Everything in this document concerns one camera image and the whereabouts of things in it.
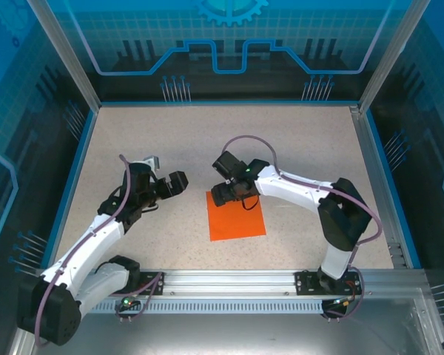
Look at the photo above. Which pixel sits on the orange paper sheet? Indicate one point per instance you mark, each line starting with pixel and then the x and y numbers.
pixel 237 222

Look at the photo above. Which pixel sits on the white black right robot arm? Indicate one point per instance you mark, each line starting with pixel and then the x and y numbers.
pixel 292 192

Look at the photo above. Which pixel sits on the small connector with green light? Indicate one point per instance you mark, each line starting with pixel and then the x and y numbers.
pixel 342 301
pixel 127 301

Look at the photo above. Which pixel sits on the grey metal panel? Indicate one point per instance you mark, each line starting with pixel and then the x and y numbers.
pixel 244 336

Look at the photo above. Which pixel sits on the blue enclosure edge strip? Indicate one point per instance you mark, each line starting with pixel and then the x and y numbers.
pixel 73 185
pixel 391 185

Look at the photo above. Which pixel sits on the aluminium mounting rail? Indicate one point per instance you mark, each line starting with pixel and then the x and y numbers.
pixel 229 281

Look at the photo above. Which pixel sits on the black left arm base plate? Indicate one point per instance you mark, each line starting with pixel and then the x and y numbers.
pixel 151 283

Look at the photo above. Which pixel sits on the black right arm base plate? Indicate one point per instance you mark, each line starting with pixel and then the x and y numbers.
pixel 307 283

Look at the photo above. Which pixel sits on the aluminium frame post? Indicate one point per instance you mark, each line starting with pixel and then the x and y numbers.
pixel 74 63
pixel 391 55

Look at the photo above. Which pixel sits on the aluminium side rail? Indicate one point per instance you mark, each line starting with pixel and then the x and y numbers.
pixel 378 185

